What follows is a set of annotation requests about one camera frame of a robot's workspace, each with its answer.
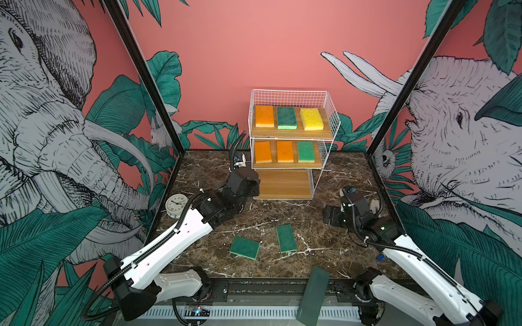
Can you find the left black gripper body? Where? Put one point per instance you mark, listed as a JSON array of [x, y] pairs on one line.
[[255, 189]]

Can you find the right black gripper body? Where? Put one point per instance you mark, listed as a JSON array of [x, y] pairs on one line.
[[338, 218]]

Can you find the orange sponge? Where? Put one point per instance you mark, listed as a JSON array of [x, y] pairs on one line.
[[264, 115], [285, 153], [262, 152]]

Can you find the yellow sponge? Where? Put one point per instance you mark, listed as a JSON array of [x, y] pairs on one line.
[[311, 119]]

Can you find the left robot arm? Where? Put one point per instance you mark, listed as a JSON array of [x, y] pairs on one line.
[[136, 283]]

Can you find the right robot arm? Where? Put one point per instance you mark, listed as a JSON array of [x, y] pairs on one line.
[[445, 302]]

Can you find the white round clock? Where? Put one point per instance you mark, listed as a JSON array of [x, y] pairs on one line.
[[174, 205]]

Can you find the dark green foreground sponge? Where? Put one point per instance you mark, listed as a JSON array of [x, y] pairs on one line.
[[313, 297]]

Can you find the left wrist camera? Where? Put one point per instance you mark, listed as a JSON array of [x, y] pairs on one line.
[[239, 160]]

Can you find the white wire three-tier shelf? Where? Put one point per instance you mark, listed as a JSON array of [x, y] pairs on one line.
[[291, 136]]

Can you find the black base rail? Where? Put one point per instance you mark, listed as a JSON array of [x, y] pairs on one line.
[[225, 289]]

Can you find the white slotted cable duct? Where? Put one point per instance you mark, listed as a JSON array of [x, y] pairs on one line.
[[331, 313]]

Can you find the left black frame post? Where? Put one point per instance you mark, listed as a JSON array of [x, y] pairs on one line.
[[120, 21]]

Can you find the black frame post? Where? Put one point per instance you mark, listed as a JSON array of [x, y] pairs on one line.
[[448, 16], [120, 21]]

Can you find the right black frame post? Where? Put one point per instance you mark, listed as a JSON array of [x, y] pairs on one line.
[[448, 16]]

